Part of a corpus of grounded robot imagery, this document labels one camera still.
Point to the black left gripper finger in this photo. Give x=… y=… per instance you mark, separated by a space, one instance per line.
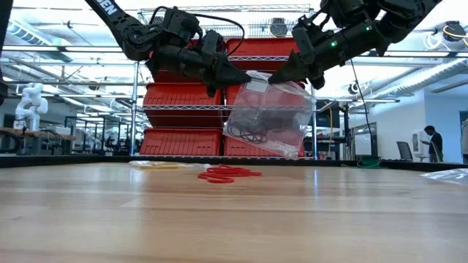
x=226 y=83
x=232 y=71

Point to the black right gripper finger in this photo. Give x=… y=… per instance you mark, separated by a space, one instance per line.
x=289 y=77
x=296 y=60

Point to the clear plastic zip bag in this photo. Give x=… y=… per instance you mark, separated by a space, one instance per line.
x=164 y=164
x=446 y=176
x=278 y=117

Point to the dark purple rubber band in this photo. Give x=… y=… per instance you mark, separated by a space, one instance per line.
x=241 y=128
x=252 y=137

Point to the yellow rubber band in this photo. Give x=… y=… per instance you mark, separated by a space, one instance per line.
x=168 y=165
x=179 y=165
x=153 y=165

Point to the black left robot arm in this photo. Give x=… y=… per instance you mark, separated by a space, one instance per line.
x=124 y=25

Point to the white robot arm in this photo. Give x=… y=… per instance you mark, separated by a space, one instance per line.
x=31 y=109

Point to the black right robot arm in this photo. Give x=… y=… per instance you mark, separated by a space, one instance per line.
x=365 y=25

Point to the dark round ceiling fixture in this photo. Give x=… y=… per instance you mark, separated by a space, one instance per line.
x=278 y=27

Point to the grey office chair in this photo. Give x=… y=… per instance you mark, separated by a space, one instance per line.
x=404 y=149

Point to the person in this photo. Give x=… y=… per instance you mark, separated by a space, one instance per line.
x=465 y=139
x=435 y=142

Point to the wooden workbench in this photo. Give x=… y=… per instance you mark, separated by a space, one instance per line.
x=44 y=133

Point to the black wall monitor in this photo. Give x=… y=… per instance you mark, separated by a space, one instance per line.
x=329 y=118

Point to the white wall box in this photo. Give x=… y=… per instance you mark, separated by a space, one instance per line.
x=417 y=142

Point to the black aluminium table frame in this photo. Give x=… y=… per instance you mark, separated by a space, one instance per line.
x=73 y=160

